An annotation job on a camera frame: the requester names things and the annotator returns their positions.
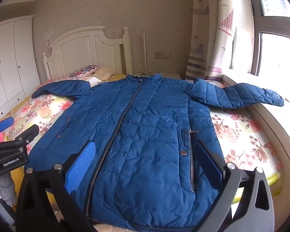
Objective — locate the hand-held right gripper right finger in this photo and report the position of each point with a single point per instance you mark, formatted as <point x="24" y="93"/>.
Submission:
<point x="211" y="162"/>

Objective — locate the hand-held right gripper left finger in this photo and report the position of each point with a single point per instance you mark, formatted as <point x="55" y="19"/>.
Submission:
<point x="81" y="166"/>

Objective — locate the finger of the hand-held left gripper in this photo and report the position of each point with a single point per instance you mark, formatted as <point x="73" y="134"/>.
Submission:
<point x="26" y="135"/>
<point x="4" y="124"/>

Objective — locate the blue puffer jacket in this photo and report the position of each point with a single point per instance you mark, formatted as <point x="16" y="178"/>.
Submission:
<point x="140" y="125"/>

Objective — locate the person's left forearm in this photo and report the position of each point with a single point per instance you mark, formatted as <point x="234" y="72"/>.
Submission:
<point x="6" y="191"/>

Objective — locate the floral bedsheet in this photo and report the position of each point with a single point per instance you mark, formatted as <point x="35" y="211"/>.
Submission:
<point x="239" y="135"/>

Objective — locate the white wardrobe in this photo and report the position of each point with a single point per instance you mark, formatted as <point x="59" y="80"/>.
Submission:
<point x="12" y="65"/>

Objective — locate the pink blanket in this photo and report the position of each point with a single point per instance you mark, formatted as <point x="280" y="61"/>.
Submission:
<point x="53" y="81"/>

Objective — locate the patterned purple pillow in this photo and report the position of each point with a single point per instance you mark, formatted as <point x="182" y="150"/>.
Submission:
<point x="83" y="71"/>

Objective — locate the beige pillow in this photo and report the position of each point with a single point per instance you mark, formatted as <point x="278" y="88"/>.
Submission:
<point x="105" y="73"/>

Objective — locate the white nightstand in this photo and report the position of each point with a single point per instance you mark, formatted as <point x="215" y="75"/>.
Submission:
<point x="169" y="75"/>

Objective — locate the yellow cloth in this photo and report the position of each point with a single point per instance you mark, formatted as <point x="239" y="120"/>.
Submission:
<point x="118" y="77"/>

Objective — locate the white bed headboard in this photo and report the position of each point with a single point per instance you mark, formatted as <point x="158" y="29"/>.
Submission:
<point x="87" y="48"/>

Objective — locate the slim white desk lamp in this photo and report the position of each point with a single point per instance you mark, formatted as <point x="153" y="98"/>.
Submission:
<point x="145" y="53"/>

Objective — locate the printed curtain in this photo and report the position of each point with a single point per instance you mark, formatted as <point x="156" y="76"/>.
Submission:
<point x="207" y="29"/>

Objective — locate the wall switch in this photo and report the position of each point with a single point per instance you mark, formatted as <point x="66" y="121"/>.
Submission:
<point x="49" y="43"/>

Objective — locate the white wall notice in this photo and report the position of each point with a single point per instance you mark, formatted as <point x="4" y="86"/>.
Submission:
<point x="48" y="33"/>

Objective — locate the wall socket panel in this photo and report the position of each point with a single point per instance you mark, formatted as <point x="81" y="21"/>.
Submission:
<point x="162" y="55"/>

